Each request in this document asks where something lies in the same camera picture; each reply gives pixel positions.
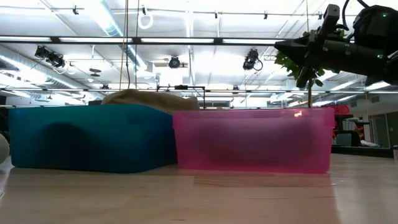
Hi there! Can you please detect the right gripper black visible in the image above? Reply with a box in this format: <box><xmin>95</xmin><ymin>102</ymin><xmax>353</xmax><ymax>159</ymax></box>
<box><xmin>274</xmin><ymin>4</ymin><xmax>354</xmax><ymax>88</ymax></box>

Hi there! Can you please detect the beige corduroy cap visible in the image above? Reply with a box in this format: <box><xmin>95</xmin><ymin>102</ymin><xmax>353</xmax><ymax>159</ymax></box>
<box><xmin>0</xmin><ymin>133</ymin><xmax>10</xmax><ymax>165</ymax></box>
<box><xmin>101</xmin><ymin>88</ymin><xmax>200</xmax><ymax>114</ymax></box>

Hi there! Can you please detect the green leafy plant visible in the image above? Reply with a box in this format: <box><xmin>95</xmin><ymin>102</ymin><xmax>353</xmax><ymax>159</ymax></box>
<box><xmin>275</xmin><ymin>27</ymin><xmax>349</xmax><ymax>109</ymax></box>

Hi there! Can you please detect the black ceiling spotlight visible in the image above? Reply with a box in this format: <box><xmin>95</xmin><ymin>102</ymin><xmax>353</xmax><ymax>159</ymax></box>
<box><xmin>168</xmin><ymin>55</ymin><xmax>181</xmax><ymax>69</ymax></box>
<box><xmin>34</xmin><ymin>45</ymin><xmax>66</xmax><ymax>68</ymax></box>
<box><xmin>242</xmin><ymin>49</ymin><xmax>264</xmax><ymax>71</ymax></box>

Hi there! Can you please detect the red machine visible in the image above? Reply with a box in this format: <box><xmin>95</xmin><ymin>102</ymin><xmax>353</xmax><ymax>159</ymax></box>
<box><xmin>326</xmin><ymin>105</ymin><xmax>351</xmax><ymax>138</ymax></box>

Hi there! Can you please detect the black chair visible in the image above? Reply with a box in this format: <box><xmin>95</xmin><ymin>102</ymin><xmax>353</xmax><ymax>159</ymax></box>
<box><xmin>334</xmin><ymin>114</ymin><xmax>371</xmax><ymax>147</ymax></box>

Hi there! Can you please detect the red plastic bin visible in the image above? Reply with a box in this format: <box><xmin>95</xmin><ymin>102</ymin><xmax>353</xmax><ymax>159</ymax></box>
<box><xmin>172</xmin><ymin>107</ymin><xmax>335</xmax><ymax>174</ymax></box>

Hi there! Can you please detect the black low platform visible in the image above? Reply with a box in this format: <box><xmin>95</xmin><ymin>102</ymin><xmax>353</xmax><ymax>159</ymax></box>
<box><xmin>331</xmin><ymin>146</ymin><xmax>394</xmax><ymax>159</ymax></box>

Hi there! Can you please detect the thin black stand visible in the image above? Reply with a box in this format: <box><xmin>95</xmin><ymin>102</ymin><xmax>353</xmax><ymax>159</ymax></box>
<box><xmin>157</xmin><ymin>84</ymin><xmax>206</xmax><ymax>110</ymax></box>

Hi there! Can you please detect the blue plastic bin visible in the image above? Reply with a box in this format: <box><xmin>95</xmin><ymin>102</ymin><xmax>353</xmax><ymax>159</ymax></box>
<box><xmin>8</xmin><ymin>104</ymin><xmax>178</xmax><ymax>174</ymax></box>

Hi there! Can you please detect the thin black horizontal rail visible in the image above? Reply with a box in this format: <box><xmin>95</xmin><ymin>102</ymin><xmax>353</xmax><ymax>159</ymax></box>
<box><xmin>0</xmin><ymin>88</ymin><xmax>398</xmax><ymax>95</ymax></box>

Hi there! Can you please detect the white hanging ring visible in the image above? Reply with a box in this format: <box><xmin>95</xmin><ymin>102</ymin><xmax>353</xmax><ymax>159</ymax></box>
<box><xmin>138</xmin><ymin>12</ymin><xmax>154</xmax><ymax>30</ymax></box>

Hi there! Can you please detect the hanging yellow cord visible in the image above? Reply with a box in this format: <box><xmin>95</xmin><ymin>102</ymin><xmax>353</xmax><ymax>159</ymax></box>
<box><xmin>119</xmin><ymin>0</ymin><xmax>131</xmax><ymax>91</ymax></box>

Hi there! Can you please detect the silver ventilation duct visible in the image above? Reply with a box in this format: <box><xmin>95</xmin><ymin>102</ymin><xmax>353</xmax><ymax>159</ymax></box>
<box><xmin>0</xmin><ymin>45</ymin><xmax>105</xmax><ymax>100</ymax></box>

